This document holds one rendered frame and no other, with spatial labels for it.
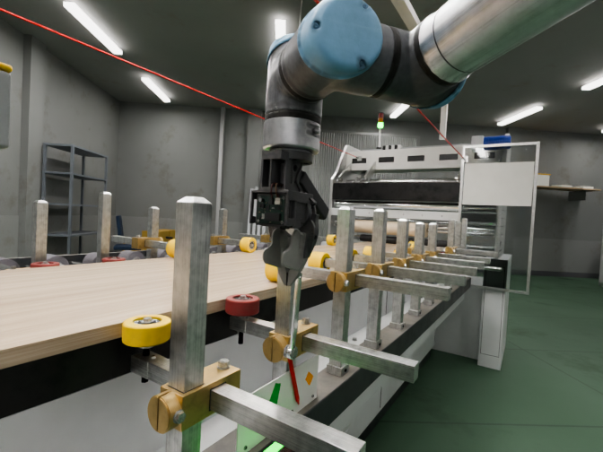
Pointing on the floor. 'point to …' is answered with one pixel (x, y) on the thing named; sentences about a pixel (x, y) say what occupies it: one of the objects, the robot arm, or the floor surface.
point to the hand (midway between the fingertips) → (291, 277)
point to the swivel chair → (121, 235)
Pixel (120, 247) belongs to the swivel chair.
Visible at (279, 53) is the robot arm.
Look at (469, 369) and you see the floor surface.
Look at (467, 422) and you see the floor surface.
